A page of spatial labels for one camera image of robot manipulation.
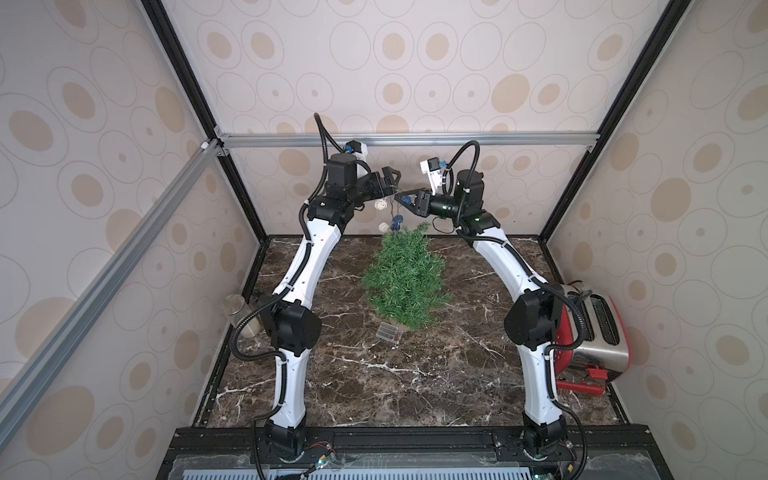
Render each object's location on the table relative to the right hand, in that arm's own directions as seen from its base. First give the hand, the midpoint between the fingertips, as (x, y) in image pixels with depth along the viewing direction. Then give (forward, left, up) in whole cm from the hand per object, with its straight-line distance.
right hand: (411, 195), depth 81 cm
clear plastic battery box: (-23, +6, -35) cm, 42 cm away
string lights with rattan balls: (0, +4, -8) cm, 9 cm away
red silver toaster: (-32, -48, -21) cm, 62 cm away
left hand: (+2, +3, +6) cm, 7 cm away
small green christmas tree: (-23, +1, -8) cm, 24 cm away
